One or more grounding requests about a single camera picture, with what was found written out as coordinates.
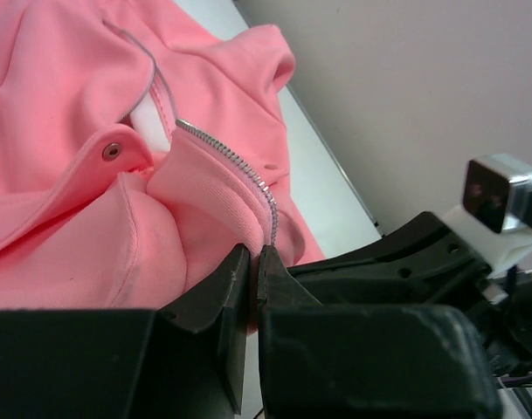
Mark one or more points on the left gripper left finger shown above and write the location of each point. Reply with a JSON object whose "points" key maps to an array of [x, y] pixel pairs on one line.
{"points": [[185, 360]]}

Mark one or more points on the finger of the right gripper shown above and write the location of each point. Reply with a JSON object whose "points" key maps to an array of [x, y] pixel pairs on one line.
{"points": [[423, 262]]}

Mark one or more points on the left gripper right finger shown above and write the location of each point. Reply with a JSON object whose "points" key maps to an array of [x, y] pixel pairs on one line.
{"points": [[366, 361]]}

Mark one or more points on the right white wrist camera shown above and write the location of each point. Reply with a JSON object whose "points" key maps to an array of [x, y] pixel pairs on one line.
{"points": [[495, 214]]}

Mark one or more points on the pink zip jacket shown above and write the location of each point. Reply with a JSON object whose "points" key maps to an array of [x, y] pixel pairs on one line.
{"points": [[136, 150]]}

